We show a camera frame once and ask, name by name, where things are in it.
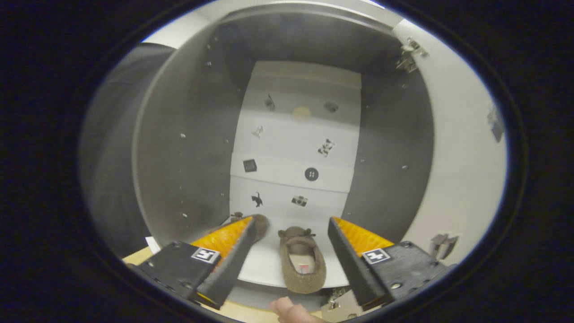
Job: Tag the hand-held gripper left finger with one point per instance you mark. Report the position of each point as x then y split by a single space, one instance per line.
233 264

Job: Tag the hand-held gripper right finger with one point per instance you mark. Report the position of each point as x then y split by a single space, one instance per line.
352 264

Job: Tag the brown fuzzy shoe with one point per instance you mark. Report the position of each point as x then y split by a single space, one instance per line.
262 226
309 282

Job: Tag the grey shoe cabinet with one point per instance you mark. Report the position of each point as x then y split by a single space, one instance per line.
188 157

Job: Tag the black backdrop cloth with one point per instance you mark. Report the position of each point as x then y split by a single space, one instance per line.
112 157

